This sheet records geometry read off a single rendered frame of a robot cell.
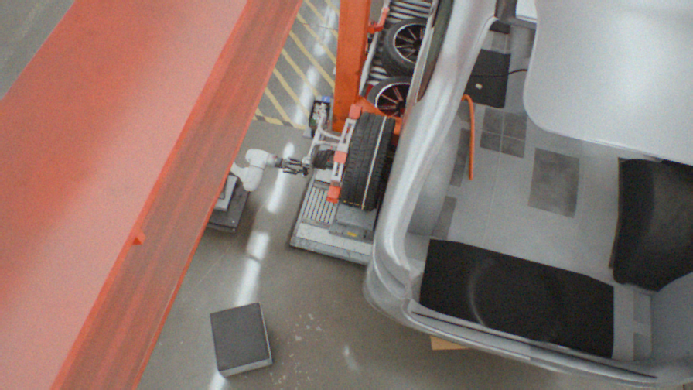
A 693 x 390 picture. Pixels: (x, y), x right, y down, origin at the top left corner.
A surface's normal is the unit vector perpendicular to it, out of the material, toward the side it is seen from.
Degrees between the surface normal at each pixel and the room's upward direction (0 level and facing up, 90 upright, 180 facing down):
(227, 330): 0
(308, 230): 0
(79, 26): 0
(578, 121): 31
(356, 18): 90
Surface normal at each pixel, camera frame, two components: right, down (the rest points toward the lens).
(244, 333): 0.07, -0.47
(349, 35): -0.25, 0.85
